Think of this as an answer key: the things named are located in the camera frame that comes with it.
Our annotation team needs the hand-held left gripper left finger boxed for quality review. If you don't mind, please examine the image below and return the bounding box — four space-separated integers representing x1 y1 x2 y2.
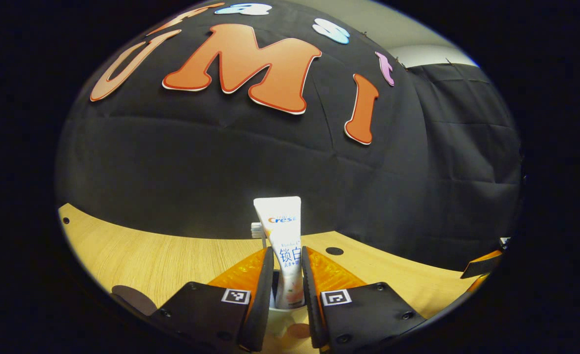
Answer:
150 246 275 353

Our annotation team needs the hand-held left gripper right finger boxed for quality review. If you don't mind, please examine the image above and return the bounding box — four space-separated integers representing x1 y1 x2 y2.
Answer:
302 246 427 353

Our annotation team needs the black backdrop cloth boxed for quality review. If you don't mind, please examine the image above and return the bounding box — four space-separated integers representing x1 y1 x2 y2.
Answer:
55 0 522 272

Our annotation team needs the white toothpaste tube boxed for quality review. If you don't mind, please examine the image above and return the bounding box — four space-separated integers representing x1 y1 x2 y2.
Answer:
253 196 306 309

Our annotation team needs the round dark brown coaster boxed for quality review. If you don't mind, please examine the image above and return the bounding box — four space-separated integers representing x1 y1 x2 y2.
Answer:
111 285 158 317

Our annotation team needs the wooden desktop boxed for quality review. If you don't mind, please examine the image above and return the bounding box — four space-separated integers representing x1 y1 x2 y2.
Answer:
58 203 492 354

